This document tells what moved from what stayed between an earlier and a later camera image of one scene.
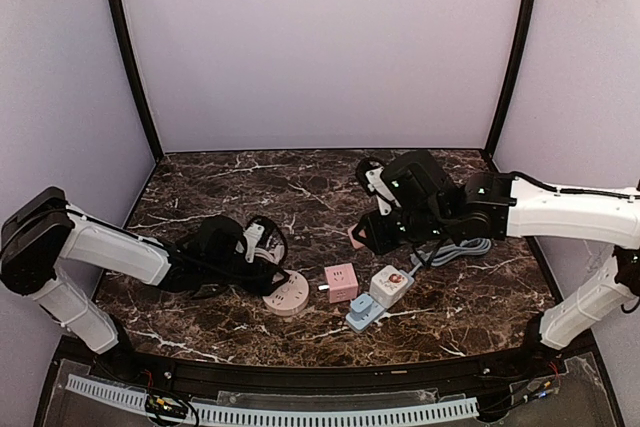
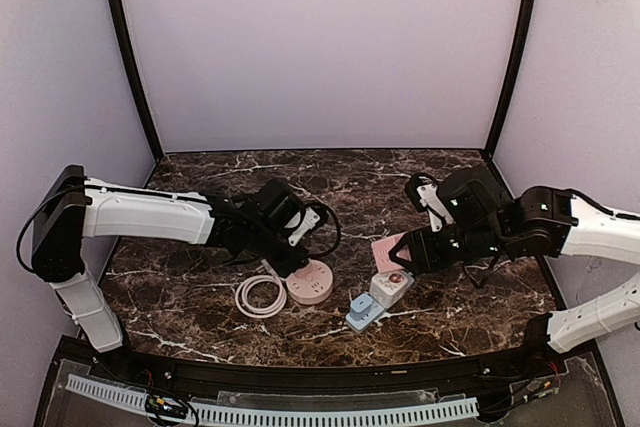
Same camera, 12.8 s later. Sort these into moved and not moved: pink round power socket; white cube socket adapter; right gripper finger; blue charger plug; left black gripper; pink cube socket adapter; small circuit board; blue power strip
Moved: pink cube socket adapter; left black gripper; pink round power socket; right gripper finger
Not moved: white cube socket adapter; blue charger plug; small circuit board; blue power strip
